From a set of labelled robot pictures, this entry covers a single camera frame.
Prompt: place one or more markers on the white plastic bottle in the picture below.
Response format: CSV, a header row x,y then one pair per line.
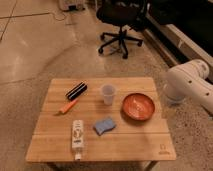
x,y
77,138

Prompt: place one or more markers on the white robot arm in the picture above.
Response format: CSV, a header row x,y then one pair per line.
x,y
189,80

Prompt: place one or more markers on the orange ceramic bowl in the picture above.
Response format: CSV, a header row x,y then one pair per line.
x,y
138,106

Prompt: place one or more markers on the black rectangular case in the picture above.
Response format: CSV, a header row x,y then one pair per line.
x,y
76,91

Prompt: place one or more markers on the wooden table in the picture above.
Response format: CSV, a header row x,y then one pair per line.
x,y
115,119

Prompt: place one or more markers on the orange marker pen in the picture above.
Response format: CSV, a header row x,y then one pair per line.
x,y
67,107

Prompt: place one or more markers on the blue sponge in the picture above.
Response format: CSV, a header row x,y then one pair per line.
x,y
104,125

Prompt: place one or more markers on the black office chair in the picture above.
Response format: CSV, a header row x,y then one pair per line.
x,y
121,13

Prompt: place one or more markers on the long white bench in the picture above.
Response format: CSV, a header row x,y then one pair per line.
x,y
181,41

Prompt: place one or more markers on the white device on floor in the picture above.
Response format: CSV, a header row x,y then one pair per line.
x,y
66,5

